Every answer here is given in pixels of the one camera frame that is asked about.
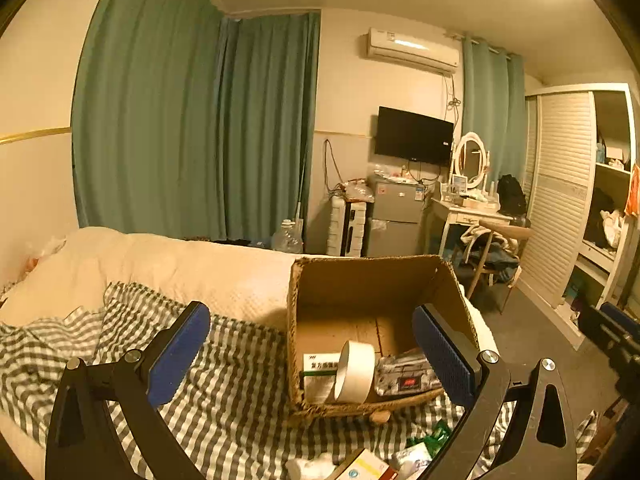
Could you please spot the green curtain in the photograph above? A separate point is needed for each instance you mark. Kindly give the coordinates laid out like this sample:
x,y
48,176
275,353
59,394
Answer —
x,y
145,110
492,105
270,125

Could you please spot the brown cardboard box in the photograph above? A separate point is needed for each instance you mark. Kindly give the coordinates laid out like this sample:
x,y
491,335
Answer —
x,y
350,285

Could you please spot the black wall television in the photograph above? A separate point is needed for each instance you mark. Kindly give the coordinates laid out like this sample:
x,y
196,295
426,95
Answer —
x,y
412,135

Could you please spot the grey mini fridge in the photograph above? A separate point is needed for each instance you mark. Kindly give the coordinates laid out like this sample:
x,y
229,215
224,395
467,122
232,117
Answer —
x,y
395,220

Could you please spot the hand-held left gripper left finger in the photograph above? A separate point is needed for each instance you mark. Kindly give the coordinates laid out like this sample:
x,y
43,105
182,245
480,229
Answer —
x,y
177,355

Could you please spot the silver foil packet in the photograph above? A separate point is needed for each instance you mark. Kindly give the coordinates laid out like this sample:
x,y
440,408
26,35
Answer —
x,y
400,375

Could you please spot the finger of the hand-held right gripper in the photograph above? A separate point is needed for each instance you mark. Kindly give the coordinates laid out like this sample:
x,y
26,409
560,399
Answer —
x,y
620,317
597,327

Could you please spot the black backpack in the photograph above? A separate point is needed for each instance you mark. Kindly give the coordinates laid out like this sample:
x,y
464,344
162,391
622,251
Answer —
x,y
512,195

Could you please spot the large clear water bottle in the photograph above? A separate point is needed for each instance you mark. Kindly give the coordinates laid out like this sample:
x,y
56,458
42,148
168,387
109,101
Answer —
x,y
288,240

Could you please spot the white and orange medicine box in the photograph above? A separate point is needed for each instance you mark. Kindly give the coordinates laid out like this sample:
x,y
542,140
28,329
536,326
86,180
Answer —
x,y
367,467

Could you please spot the white vanity table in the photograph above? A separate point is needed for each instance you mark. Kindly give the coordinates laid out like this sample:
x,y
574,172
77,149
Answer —
x,y
462,217

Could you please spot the white tape roll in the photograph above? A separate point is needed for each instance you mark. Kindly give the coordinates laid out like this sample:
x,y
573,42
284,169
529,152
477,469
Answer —
x,y
362,365

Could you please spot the clothes pile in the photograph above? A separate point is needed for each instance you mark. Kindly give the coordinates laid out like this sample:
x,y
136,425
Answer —
x,y
492,260

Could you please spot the white oil heater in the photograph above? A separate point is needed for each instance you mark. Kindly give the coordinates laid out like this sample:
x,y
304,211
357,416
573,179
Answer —
x,y
345,230

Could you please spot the green checked blanket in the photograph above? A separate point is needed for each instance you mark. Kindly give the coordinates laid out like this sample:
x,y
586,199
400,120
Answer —
x,y
240,360

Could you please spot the green and white medicine box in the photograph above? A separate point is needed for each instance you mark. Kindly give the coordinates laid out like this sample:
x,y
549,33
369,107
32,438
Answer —
x,y
317,375

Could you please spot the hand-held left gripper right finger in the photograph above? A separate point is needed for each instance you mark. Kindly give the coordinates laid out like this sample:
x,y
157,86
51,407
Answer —
x,y
445,355

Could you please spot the white air conditioner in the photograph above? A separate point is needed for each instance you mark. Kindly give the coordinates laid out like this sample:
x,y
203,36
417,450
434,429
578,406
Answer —
x,y
412,50

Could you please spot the green snack packet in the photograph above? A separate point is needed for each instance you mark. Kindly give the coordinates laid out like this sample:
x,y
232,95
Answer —
x,y
435,435

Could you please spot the white wardrobe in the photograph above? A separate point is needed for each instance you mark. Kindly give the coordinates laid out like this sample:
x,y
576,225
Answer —
x,y
560,185

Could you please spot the orange cloth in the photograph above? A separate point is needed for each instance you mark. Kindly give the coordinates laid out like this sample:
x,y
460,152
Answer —
x,y
635,190

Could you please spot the white tissue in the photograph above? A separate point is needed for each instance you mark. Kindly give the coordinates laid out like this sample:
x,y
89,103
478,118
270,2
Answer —
x,y
310,467

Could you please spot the white oval mirror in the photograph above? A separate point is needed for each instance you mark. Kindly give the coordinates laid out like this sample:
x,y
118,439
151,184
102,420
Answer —
x,y
472,155

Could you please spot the wooden chair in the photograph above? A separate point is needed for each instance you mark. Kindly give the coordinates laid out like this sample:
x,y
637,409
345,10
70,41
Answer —
x,y
505,232

